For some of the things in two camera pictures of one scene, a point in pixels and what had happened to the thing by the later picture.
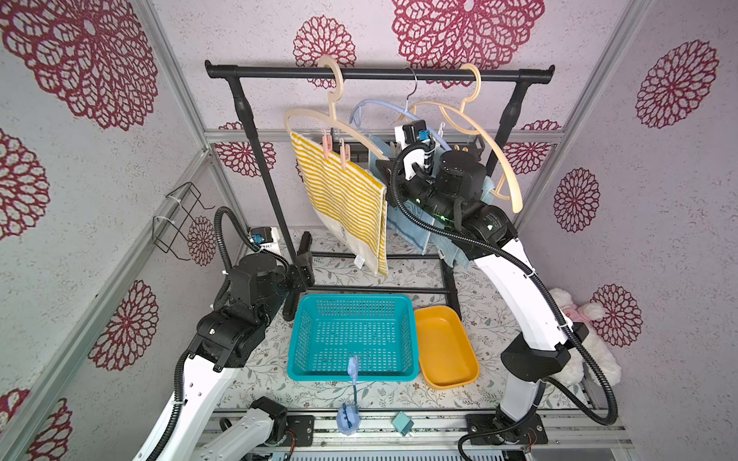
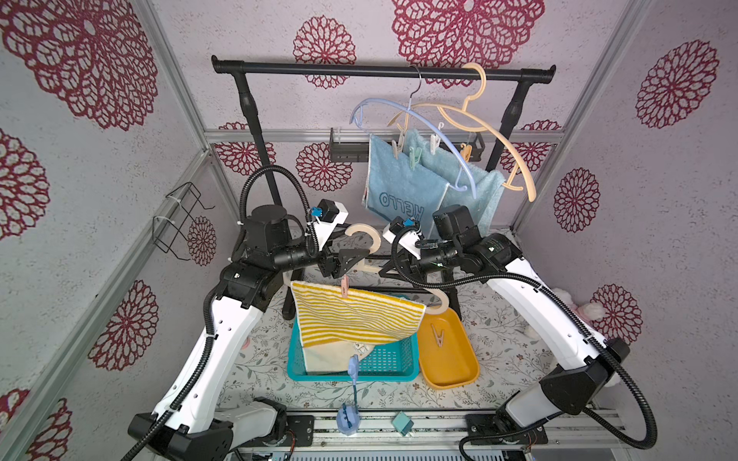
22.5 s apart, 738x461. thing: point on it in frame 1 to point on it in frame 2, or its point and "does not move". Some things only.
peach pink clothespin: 344,152 to 439,339
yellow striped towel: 351,202 to 332,327
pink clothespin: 327,143 to 345,283
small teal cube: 403,423 does not move
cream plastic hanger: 332,96 to 358,264
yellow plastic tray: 447,358 does not move
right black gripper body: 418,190 to 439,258
